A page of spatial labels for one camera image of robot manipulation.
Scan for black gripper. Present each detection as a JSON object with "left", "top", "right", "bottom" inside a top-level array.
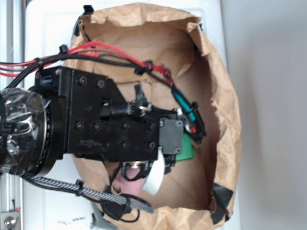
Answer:
[{"left": 35, "top": 66, "right": 207, "bottom": 196}]

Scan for pink plush bunny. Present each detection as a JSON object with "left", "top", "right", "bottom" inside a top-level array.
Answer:
[{"left": 112, "top": 169, "right": 146, "bottom": 196}]

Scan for green rectangular block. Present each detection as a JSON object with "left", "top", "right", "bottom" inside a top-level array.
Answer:
[{"left": 176, "top": 134, "right": 194, "bottom": 161}]

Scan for brown paper bag bin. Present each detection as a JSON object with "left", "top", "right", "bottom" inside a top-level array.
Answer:
[{"left": 71, "top": 3, "right": 241, "bottom": 230}]

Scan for white plastic tray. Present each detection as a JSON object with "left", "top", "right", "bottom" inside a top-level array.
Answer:
[{"left": 23, "top": 0, "right": 226, "bottom": 230}]

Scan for braided grey cable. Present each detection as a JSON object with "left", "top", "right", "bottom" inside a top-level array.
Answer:
[{"left": 23, "top": 174, "right": 154, "bottom": 222}]

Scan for red and black cable bundle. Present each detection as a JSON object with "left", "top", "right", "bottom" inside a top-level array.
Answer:
[{"left": 0, "top": 42, "right": 207, "bottom": 144}]

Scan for aluminium frame rail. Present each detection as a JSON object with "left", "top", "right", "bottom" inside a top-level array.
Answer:
[{"left": 0, "top": 0, "right": 23, "bottom": 230}]

